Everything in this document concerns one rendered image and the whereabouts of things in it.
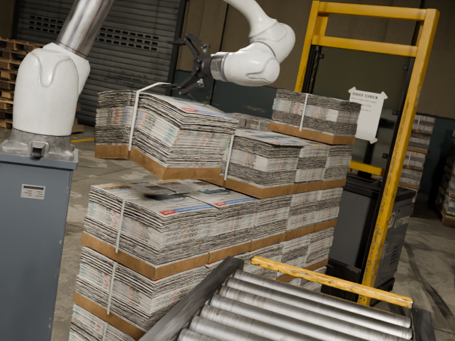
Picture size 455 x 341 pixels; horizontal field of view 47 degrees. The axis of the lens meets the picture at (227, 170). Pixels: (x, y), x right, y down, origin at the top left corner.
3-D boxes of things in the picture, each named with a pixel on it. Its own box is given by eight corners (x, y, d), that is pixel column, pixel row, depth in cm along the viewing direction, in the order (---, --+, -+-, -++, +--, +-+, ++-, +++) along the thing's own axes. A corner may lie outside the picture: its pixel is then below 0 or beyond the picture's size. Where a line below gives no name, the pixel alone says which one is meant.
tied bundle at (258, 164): (188, 176, 231) (197, 126, 228) (225, 174, 256) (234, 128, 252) (259, 200, 211) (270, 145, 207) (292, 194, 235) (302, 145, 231)
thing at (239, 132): (203, 128, 227) (203, 125, 226) (238, 130, 250) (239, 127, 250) (274, 146, 207) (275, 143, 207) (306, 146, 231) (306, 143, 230)
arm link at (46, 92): (6, 130, 132) (15, 42, 129) (15, 121, 149) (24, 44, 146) (72, 139, 137) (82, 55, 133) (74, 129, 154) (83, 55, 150)
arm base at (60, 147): (-4, 155, 128) (-1, 132, 127) (9, 141, 149) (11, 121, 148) (73, 164, 134) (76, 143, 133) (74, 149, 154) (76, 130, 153)
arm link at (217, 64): (221, 80, 157) (206, 78, 160) (238, 84, 164) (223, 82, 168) (225, 49, 156) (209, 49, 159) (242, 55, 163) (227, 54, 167)
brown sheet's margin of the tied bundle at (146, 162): (129, 159, 167) (133, 147, 166) (187, 160, 191) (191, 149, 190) (162, 180, 159) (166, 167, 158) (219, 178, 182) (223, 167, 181)
